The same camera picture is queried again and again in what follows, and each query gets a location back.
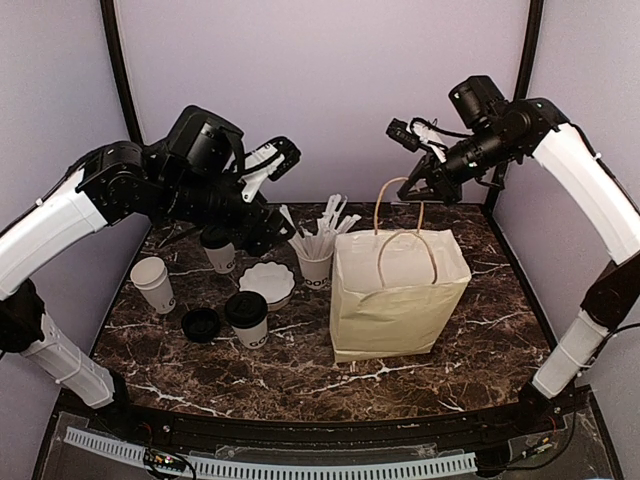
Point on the black left frame post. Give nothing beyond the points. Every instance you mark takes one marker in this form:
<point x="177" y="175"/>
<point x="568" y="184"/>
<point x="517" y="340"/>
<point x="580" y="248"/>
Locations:
<point x="119" y="70"/>

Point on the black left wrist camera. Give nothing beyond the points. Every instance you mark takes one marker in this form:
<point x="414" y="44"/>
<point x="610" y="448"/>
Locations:
<point x="202" y="140"/>

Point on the white paper coffee cup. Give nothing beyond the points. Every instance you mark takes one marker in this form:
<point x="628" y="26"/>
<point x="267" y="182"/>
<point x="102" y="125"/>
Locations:
<point x="253" y="336"/>

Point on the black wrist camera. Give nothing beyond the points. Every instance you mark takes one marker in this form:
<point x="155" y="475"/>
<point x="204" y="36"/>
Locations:
<point x="477" y="100"/>
<point x="202" y="140"/>

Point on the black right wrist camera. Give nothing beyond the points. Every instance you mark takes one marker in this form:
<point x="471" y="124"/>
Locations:
<point x="477" y="100"/>

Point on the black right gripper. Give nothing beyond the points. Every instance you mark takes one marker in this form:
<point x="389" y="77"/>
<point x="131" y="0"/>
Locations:
<point x="445" y="184"/>

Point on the black right frame post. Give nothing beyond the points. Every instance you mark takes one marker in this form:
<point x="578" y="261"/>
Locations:
<point x="529" y="49"/>

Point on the black frame post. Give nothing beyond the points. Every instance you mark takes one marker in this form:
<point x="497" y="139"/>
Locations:
<point x="529" y="49"/>
<point x="119" y="70"/>

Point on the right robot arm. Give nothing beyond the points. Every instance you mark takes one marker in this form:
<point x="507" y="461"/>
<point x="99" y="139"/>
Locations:
<point x="511" y="131"/>

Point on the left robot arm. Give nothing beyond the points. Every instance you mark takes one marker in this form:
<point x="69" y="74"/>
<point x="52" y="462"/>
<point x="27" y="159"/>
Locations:
<point x="102" y="188"/>

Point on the white slotted cable duct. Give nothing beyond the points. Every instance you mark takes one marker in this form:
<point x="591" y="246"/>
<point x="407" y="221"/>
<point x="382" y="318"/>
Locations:
<point x="163" y="465"/>

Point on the stack of black lids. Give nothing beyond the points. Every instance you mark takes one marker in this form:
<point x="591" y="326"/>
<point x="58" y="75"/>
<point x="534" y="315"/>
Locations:
<point x="201" y="325"/>

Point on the wrapped white straw bundle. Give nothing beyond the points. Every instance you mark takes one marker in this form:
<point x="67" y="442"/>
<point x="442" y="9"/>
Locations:
<point x="317" y="246"/>

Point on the white paper cup with straws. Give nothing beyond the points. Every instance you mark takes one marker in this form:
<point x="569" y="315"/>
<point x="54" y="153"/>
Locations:
<point x="315" y="272"/>

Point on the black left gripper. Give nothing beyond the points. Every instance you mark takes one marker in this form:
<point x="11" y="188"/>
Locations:
<point x="242" y="232"/>

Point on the brown paper takeout bag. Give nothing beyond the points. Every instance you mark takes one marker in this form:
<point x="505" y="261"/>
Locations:
<point x="393" y="291"/>

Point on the stack of white paper cups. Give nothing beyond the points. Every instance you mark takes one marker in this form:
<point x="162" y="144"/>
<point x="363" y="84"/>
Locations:
<point x="151" y="279"/>

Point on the white scalloped bowl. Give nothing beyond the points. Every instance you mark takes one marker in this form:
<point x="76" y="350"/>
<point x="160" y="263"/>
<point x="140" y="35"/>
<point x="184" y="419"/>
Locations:
<point x="274" y="281"/>

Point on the black coffee cup lid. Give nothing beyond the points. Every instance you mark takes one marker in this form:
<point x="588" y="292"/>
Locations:
<point x="245" y="309"/>

